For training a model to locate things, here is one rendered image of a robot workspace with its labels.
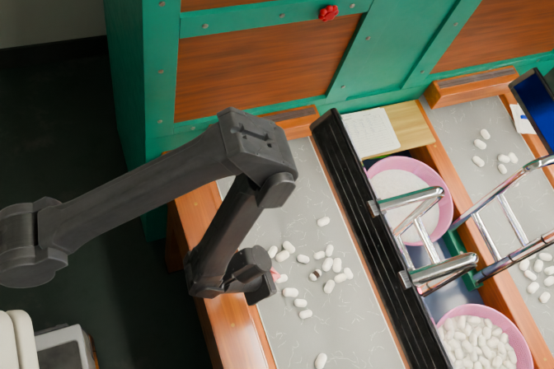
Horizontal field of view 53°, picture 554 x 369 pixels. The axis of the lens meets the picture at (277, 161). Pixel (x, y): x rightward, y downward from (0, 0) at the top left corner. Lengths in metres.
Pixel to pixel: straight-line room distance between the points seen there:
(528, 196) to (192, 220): 0.99
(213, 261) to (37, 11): 1.61
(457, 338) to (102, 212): 1.02
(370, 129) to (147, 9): 0.82
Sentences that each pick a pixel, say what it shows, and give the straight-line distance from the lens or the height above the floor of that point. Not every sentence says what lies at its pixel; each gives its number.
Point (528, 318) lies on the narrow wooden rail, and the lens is 1.63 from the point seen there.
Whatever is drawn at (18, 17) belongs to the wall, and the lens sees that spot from 2.42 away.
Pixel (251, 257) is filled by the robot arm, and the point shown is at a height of 1.06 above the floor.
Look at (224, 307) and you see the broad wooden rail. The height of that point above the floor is 0.76.
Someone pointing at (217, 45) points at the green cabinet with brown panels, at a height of 1.16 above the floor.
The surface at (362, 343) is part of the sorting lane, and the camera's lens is 1.43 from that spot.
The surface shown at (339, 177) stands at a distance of 1.17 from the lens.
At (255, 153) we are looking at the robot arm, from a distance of 0.71.
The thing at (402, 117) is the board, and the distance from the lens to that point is 1.69.
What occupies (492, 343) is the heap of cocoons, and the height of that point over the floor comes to 0.74.
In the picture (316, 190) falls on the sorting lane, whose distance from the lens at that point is 1.52.
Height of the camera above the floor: 2.07
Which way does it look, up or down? 60 degrees down
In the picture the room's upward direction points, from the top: 23 degrees clockwise
